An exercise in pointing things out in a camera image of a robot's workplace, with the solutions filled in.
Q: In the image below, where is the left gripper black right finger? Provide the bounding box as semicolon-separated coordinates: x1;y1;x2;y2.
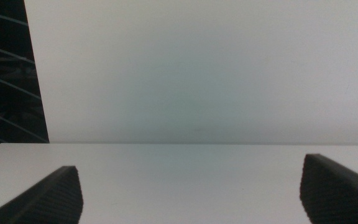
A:
299;153;358;224

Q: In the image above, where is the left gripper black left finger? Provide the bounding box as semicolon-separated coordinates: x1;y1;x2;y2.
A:
0;166;84;224

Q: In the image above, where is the dark background panel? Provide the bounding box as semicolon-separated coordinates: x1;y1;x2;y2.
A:
0;0;50;159

